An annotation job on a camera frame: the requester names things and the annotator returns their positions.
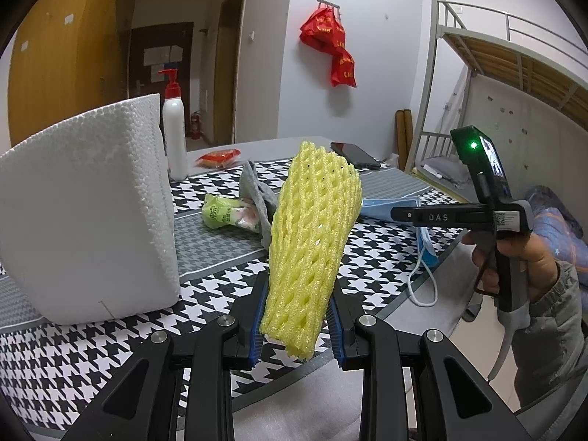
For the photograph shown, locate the person's right forearm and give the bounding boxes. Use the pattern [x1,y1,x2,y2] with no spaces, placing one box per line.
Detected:
[512,262,588,409]

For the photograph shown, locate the blue printed blanket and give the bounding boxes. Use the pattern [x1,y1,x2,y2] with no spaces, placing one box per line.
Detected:
[524,185,588,276]

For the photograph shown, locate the red snack packet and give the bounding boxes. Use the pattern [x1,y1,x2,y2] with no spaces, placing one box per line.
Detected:
[195,148,242,169]

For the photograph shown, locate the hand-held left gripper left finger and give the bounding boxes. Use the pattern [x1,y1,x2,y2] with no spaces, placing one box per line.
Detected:
[60,270,272,441]

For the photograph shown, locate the red hanging bags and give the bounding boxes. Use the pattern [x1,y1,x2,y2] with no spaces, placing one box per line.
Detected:
[300,4,358,89]

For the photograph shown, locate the white foam box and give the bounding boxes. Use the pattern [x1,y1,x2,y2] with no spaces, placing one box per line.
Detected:
[0,93,181,326]

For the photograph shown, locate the light wooden side door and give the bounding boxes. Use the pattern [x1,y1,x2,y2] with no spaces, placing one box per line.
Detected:
[215,0,249,145]

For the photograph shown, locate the green snack packet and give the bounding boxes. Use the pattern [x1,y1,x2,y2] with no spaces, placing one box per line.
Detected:
[202,194,265,233]

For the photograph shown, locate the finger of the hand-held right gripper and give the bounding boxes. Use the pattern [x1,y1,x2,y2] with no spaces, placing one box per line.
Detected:
[390,206,494,228]

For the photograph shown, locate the wooden wardrobe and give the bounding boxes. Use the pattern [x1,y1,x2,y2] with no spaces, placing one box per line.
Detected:
[8,0,134,148]

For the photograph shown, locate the grey cloth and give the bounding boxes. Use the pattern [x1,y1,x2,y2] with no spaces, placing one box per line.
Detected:
[239,161,279,250]

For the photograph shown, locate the houndstooth tablecloth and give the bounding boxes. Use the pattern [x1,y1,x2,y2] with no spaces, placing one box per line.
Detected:
[0,155,474,433]

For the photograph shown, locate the white pump lotion bottle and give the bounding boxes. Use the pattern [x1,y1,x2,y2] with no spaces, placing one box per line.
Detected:
[157,69,190,181]

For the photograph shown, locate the blue face mask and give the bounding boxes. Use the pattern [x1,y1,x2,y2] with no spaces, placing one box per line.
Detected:
[358,195,439,308]

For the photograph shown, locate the metal bunk bed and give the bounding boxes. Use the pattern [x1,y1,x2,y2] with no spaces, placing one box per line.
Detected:
[404,0,588,184]

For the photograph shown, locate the person's right hand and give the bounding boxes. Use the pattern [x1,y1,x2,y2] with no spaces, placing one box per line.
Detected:
[462,230,559,304]

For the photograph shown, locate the dark brown door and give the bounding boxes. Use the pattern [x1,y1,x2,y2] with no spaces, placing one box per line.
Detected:
[130,22,194,97]

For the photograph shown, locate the black smartphone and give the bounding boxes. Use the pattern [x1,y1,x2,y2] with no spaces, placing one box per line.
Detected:
[330,142,382,171]

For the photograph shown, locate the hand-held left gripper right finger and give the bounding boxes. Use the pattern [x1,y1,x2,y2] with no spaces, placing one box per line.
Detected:
[327,285,534,441]

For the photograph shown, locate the rolled bamboo mat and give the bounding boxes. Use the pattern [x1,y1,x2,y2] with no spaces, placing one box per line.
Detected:
[403,109,414,171]

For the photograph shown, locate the yellow foam net sleeve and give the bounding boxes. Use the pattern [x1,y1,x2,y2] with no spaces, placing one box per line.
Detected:
[258,141,363,362]

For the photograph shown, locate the paper notices on door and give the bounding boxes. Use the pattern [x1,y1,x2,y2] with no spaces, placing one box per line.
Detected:
[144,45,184,67]

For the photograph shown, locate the grey pillow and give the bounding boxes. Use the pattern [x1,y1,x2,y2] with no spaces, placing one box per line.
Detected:
[420,156,469,189]

